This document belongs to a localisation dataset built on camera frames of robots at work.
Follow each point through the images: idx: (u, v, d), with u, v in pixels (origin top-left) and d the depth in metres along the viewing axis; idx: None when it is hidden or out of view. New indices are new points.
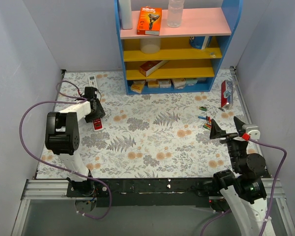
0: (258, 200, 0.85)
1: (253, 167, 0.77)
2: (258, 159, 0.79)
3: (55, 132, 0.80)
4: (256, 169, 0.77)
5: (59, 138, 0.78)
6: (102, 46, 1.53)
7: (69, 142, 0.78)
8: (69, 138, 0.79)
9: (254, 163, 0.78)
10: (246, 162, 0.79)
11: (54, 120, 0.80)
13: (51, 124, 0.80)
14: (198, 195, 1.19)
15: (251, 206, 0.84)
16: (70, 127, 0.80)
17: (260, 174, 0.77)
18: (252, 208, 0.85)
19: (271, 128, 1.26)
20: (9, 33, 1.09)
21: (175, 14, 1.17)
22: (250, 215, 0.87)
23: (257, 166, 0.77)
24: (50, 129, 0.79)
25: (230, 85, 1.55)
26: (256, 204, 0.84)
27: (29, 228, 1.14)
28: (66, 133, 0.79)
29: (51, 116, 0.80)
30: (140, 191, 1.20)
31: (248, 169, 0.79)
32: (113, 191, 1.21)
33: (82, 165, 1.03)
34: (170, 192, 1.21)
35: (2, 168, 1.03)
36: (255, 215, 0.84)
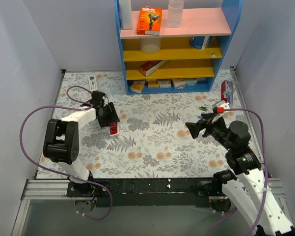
0: (254, 169, 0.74)
1: (236, 130, 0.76)
2: (241, 125, 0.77)
3: (54, 139, 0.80)
4: (241, 133, 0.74)
5: (57, 148, 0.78)
6: (102, 46, 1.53)
7: (67, 153, 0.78)
8: (67, 149, 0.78)
9: (237, 128, 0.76)
10: (230, 129, 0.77)
11: (54, 128, 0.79)
13: (51, 132, 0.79)
14: (198, 195, 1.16)
15: (245, 176, 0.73)
16: (69, 136, 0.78)
17: (247, 137, 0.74)
18: (247, 179, 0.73)
19: (271, 128, 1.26)
20: (9, 33, 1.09)
21: (175, 14, 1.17)
22: (249, 189, 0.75)
23: (241, 130, 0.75)
24: (49, 136, 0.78)
25: (230, 85, 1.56)
26: (252, 174, 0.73)
27: (29, 228, 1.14)
28: (65, 144, 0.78)
29: (51, 124, 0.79)
30: (140, 191, 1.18)
31: (233, 136, 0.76)
32: (113, 191, 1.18)
33: (82, 169, 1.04)
34: (170, 192, 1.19)
35: (2, 168, 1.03)
36: (253, 186, 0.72)
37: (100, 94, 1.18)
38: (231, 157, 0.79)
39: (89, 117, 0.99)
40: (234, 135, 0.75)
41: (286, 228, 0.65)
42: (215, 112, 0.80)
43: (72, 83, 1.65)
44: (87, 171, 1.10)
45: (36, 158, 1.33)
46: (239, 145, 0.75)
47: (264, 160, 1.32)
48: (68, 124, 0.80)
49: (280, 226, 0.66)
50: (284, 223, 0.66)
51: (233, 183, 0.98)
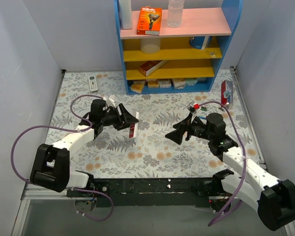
0: (232, 147, 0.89)
1: (214, 121, 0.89)
2: (216, 116, 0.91)
3: (42, 167, 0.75)
4: (217, 122, 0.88)
5: (45, 177, 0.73)
6: (102, 46, 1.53)
7: (55, 183, 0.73)
8: (56, 180, 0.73)
9: (214, 119, 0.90)
10: (208, 120, 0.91)
11: (44, 155, 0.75)
13: (40, 159, 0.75)
14: (198, 195, 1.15)
15: (226, 153, 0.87)
16: (58, 166, 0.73)
17: (223, 125, 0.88)
18: (228, 156, 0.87)
19: (271, 128, 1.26)
20: (9, 34, 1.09)
21: (175, 14, 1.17)
22: (234, 165, 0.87)
23: (217, 120, 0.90)
24: (39, 164, 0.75)
25: (230, 85, 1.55)
26: (231, 151, 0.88)
27: (29, 228, 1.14)
28: (53, 174, 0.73)
29: (40, 151, 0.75)
30: (140, 191, 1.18)
31: (212, 126, 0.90)
32: (113, 191, 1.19)
33: (81, 177, 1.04)
34: (170, 192, 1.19)
35: (2, 168, 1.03)
36: (234, 159, 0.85)
37: (98, 107, 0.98)
38: (214, 145, 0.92)
39: (85, 139, 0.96)
40: (213, 125, 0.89)
41: (273, 182, 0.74)
42: (193, 109, 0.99)
43: (72, 83, 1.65)
44: (85, 176, 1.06)
45: None
46: (218, 133, 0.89)
47: (264, 160, 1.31)
48: (59, 153, 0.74)
49: (267, 182, 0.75)
50: (270, 180, 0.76)
51: (231, 176, 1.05)
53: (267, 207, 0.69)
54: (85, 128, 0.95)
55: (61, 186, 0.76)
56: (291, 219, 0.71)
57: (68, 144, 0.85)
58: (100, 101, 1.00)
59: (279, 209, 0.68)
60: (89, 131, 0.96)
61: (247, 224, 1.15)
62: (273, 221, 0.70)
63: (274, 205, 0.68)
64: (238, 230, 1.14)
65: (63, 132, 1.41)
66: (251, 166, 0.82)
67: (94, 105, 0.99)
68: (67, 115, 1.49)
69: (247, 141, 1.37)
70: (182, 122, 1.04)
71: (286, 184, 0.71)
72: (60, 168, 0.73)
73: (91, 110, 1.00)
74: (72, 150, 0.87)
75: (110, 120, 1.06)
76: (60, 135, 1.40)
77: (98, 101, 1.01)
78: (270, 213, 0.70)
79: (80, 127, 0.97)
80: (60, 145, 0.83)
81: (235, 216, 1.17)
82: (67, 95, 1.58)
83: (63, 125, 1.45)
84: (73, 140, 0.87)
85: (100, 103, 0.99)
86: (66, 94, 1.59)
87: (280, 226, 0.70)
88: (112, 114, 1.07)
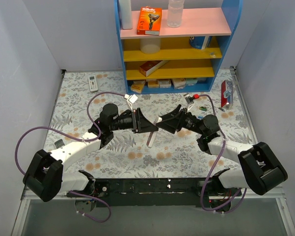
0: (215, 138, 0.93)
1: (208, 125, 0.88)
2: (213, 118, 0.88)
3: (36, 173, 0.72)
4: (212, 127, 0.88)
5: (35, 184, 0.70)
6: (102, 46, 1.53)
7: (41, 193, 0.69)
8: (45, 188, 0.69)
9: (209, 121, 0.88)
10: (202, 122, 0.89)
11: (39, 162, 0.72)
13: (35, 164, 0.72)
14: (199, 195, 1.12)
15: (210, 142, 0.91)
16: (49, 176, 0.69)
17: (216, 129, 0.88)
18: (212, 143, 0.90)
19: (271, 128, 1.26)
20: (9, 34, 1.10)
21: (175, 14, 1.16)
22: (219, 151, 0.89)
23: (211, 123, 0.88)
24: (33, 169, 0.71)
25: (230, 85, 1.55)
26: (215, 139, 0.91)
27: (29, 228, 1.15)
28: (42, 183, 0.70)
29: (37, 156, 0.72)
30: (140, 192, 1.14)
31: (205, 128, 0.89)
32: (113, 191, 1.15)
33: (78, 182, 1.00)
34: (170, 193, 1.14)
35: (2, 168, 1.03)
36: (216, 143, 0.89)
37: (107, 118, 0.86)
38: (202, 142, 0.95)
39: (88, 148, 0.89)
40: (206, 129, 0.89)
41: (248, 147, 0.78)
42: (191, 100, 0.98)
43: (72, 83, 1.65)
44: (84, 181, 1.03)
45: None
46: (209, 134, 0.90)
47: None
48: (54, 163, 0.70)
49: (243, 147, 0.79)
50: (245, 145, 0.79)
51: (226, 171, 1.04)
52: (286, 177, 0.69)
53: (248, 170, 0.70)
54: (92, 137, 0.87)
55: (49, 196, 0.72)
56: (278, 181, 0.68)
57: (67, 155, 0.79)
58: (112, 109, 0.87)
59: (258, 168, 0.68)
60: (94, 142, 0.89)
61: (247, 224, 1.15)
62: (258, 185, 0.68)
63: (251, 165, 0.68)
64: (238, 231, 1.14)
65: (63, 132, 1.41)
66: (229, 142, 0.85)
67: (103, 115, 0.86)
68: (67, 115, 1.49)
69: (247, 141, 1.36)
70: (184, 111, 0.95)
71: (260, 145, 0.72)
72: (50, 179, 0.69)
73: (100, 117, 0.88)
74: (70, 160, 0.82)
75: (124, 125, 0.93)
76: (60, 135, 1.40)
77: (109, 106, 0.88)
78: (252, 177, 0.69)
79: (88, 134, 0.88)
80: (58, 155, 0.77)
81: (235, 216, 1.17)
82: (67, 95, 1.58)
83: (63, 125, 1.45)
84: (72, 151, 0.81)
85: (111, 112, 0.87)
86: (66, 94, 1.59)
87: (268, 191, 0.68)
88: (127, 118, 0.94)
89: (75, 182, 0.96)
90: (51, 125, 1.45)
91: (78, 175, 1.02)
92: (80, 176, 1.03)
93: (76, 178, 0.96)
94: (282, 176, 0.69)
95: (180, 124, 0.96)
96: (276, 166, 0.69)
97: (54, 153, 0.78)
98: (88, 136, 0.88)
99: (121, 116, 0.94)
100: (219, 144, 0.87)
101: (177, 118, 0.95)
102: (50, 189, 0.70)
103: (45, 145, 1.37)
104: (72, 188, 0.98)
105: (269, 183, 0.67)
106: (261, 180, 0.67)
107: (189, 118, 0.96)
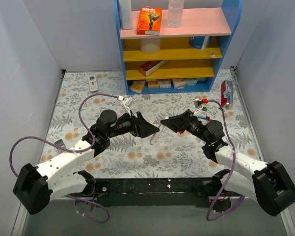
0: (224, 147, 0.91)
1: (213, 131, 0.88)
2: (217, 124, 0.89)
3: (23, 186, 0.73)
4: (216, 132, 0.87)
5: (22, 197, 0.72)
6: (102, 46, 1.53)
7: (28, 207, 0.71)
8: (30, 204, 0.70)
9: (212, 127, 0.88)
10: (207, 128, 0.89)
11: (25, 177, 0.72)
13: (23, 177, 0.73)
14: (198, 195, 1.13)
15: (217, 153, 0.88)
16: (33, 193, 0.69)
17: (222, 134, 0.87)
18: (220, 154, 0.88)
19: (271, 128, 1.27)
20: (9, 33, 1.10)
21: (175, 14, 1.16)
22: (226, 162, 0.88)
23: (216, 129, 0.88)
24: (19, 183, 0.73)
25: (230, 85, 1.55)
26: (222, 149, 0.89)
27: (29, 228, 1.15)
28: (28, 197, 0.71)
29: (24, 170, 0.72)
30: (140, 192, 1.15)
31: (210, 133, 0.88)
32: (113, 191, 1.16)
33: (75, 188, 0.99)
34: (170, 192, 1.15)
35: (2, 168, 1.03)
36: (225, 155, 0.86)
37: (103, 126, 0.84)
38: (207, 149, 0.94)
39: (80, 160, 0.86)
40: (211, 134, 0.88)
41: (262, 166, 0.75)
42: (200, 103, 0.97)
43: (72, 83, 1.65)
44: (80, 186, 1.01)
45: (36, 158, 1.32)
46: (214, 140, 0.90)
47: (264, 160, 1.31)
48: (39, 181, 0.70)
49: (256, 166, 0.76)
50: (258, 164, 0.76)
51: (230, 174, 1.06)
52: None
53: (262, 191, 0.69)
54: (84, 148, 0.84)
55: (37, 209, 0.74)
56: (291, 201, 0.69)
57: (54, 170, 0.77)
58: (109, 116, 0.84)
59: (272, 190, 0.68)
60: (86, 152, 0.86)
61: (247, 224, 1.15)
62: (271, 206, 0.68)
63: (266, 186, 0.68)
64: (238, 230, 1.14)
65: (63, 132, 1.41)
66: (240, 156, 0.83)
67: (100, 123, 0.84)
68: (67, 115, 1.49)
69: (247, 141, 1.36)
70: (191, 112, 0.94)
71: (275, 165, 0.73)
72: (35, 196, 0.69)
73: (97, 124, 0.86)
74: (59, 173, 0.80)
75: (122, 130, 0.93)
76: (60, 135, 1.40)
77: (107, 112, 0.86)
78: (265, 197, 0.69)
79: (81, 143, 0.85)
80: (44, 170, 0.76)
81: (235, 216, 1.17)
82: (67, 95, 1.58)
83: (63, 125, 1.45)
84: (60, 165, 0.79)
85: (108, 119, 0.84)
86: (66, 94, 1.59)
87: (281, 211, 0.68)
88: (124, 122, 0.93)
89: (71, 187, 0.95)
90: (51, 125, 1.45)
91: (75, 179, 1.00)
92: (78, 179, 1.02)
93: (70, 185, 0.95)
94: (294, 197, 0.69)
95: (186, 126, 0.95)
96: (289, 187, 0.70)
97: (41, 168, 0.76)
98: (80, 146, 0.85)
99: (120, 121, 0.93)
100: (228, 157, 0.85)
101: (182, 118, 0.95)
102: (36, 204, 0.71)
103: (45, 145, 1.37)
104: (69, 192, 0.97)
105: (281, 203, 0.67)
106: (275, 201, 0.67)
107: (194, 121, 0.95)
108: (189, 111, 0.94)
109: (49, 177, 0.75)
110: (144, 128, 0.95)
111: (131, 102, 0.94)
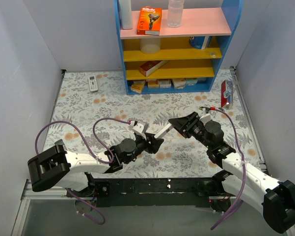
0: (230, 154, 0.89)
1: (211, 130, 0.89)
2: (214, 124, 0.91)
3: (42, 162, 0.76)
4: (215, 131, 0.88)
5: (36, 171, 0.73)
6: (102, 46, 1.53)
7: (35, 183, 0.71)
8: (40, 180, 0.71)
9: (211, 128, 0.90)
10: (205, 129, 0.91)
11: (51, 155, 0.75)
13: (48, 154, 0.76)
14: (199, 195, 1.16)
15: (225, 161, 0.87)
16: (51, 173, 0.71)
17: (221, 133, 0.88)
18: (228, 162, 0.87)
19: (271, 128, 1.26)
20: (9, 34, 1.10)
21: (175, 14, 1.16)
22: (233, 171, 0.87)
23: (214, 128, 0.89)
24: (42, 157, 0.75)
25: (230, 85, 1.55)
26: (229, 157, 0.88)
27: (29, 228, 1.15)
28: (42, 174, 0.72)
29: (55, 148, 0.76)
30: (140, 191, 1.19)
31: (210, 133, 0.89)
32: (113, 191, 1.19)
33: (77, 184, 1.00)
34: (170, 192, 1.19)
35: (3, 169, 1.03)
36: (233, 165, 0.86)
37: (120, 153, 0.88)
38: (213, 154, 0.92)
39: (95, 168, 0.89)
40: (211, 134, 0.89)
41: (274, 185, 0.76)
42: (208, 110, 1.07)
43: (72, 83, 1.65)
44: (83, 184, 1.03)
45: None
46: (215, 141, 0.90)
47: (264, 160, 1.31)
48: (62, 164, 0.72)
49: (268, 185, 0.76)
50: (270, 182, 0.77)
51: (231, 177, 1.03)
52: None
53: (273, 211, 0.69)
54: (105, 160, 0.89)
55: (38, 190, 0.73)
56: None
57: (77, 163, 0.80)
58: (128, 146, 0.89)
59: (283, 211, 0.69)
60: (103, 165, 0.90)
61: (247, 224, 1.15)
62: (280, 224, 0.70)
63: (278, 208, 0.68)
64: (238, 231, 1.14)
65: (63, 132, 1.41)
66: (249, 169, 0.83)
67: (119, 149, 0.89)
68: (67, 115, 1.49)
69: (247, 141, 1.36)
70: (197, 115, 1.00)
71: (286, 185, 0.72)
72: (50, 175, 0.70)
73: (116, 147, 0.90)
74: (76, 169, 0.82)
75: (138, 152, 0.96)
76: (60, 135, 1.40)
77: (128, 142, 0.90)
78: (276, 217, 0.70)
79: (102, 155, 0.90)
80: (69, 158, 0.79)
81: (235, 216, 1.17)
82: (67, 95, 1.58)
83: (63, 125, 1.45)
84: (83, 162, 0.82)
85: (126, 148, 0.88)
86: (66, 94, 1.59)
87: (287, 228, 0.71)
88: (139, 143, 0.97)
89: (74, 182, 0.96)
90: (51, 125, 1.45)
91: (79, 177, 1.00)
92: (81, 178, 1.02)
93: (74, 180, 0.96)
94: None
95: (190, 127, 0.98)
96: None
97: (68, 154, 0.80)
98: (101, 157, 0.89)
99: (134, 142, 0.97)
100: (238, 168, 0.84)
101: (187, 118, 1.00)
102: (41, 185, 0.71)
103: (45, 145, 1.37)
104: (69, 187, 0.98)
105: (288, 221, 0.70)
106: (283, 221, 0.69)
107: (197, 125, 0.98)
108: (195, 114, 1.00)
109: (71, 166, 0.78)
110: (156, 147, 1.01)
111: (146, 128, 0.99)
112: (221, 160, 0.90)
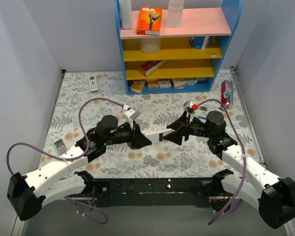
0: (232, 145, 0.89)
1: (213, 120, 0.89)
2: (216, 115, 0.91)
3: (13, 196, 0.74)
4: (217, 122, 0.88)
5: (14, 206, 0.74)
6: (102, 46, 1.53)
7: (20, 216, 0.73)
8: (20, 214, 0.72)
9: (213, 117, 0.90)
10: (207, 119, 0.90)
11: (14, 188, 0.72)
13: (11, 188, 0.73)
14: (198, 195, 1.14)
15: (226, 152, 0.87)
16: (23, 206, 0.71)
17: (223, 124, 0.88)
18: (228, 154, 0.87)
19: (271, 129, 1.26)
20: (9, 34, 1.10)
21: (175, 14, 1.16)
22: (234, 163, 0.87)
23: (217, 118, 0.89)
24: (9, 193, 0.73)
25: (230, 85, 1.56)
26: (231, 149, 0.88)
27: (29, 228, 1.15)
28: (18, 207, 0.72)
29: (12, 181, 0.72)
30: (140, 191, 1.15)
31: (211, 124, 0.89)
32: (113, 191, 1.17)
33: (73, 190, 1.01)
34: (170, 192, 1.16)
35: (3, 169, 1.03)
36: (233, 157, 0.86)
37: (103, 130, 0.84)
38: (214, 145, 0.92)
39: (70, 168, 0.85)
40: (213, 124, 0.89)
41: (274, 181, 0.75)
42: (191, 110, 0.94)
43: (72, 83, 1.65)
44: (79, 187, 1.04)
45: (36, 158, 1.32)
46: (217, 132, 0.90)
47: (264, 160, 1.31)
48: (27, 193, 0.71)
49: (267, 180, 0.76)
50: (270, 177, 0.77)
51: (230, 176, 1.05)
52: None
53: (269, 206, 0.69)
54: (75, 155, 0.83)
55: (29, 217, 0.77)
56: (292, 216, 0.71)
57: (42, 180, 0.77)
58: (111, 122, 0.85)
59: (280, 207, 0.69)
60: (77, 161, 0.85)
61: (247, 224, 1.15)
62: (276, 221, 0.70)
63: (273, 203, 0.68)
64: (238, 231, 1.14)
65: (63, 132, 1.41)
66: (250, 163, 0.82)
67: (100, 127, 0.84)
68: (67, 115, 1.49)
69: (247, 141, 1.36)
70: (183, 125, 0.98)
71: (286, 181, 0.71)
72: (24, 207, 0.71)
73: (97, 128, 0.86)
74: (49, 182, 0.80)
75: (120, 138, 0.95)
76: (60, 135, 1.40)
77: (109, 119, 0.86)
78: (271, 212, 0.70)
79: (72, 150, 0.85)
80: (33, 180, 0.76)
81: (235, 216, 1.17)
82: (67, 95, 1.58)
83: (63, 125, 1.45)
84: (49, 175, 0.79)
85: (109, 124, 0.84)
86: (66, 94, 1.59)
87: (282, 224, 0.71)
88: (124, 132, 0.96)
89: (67, 190, 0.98)
90: (51, 125, 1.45)
91: (72, 182, 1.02)
92: (75, 182, 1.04)
93: (66, 189, 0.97)
94: None
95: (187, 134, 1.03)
96: None
97: (29, 178, 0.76)
98: (72, 153, 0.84)
99: (119, 130, 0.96)
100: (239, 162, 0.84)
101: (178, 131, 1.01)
102: (25, 215, 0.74)
103: (45, 145, 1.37)
104: (66, 194, 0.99)
105: (282, 218, 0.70)
106: (278, 217, 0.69)
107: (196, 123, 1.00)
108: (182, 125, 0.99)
109: (37, 188, 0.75)
110: (138, 138, 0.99)
111: (136, 114, 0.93)
112: (222, 151, 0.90)
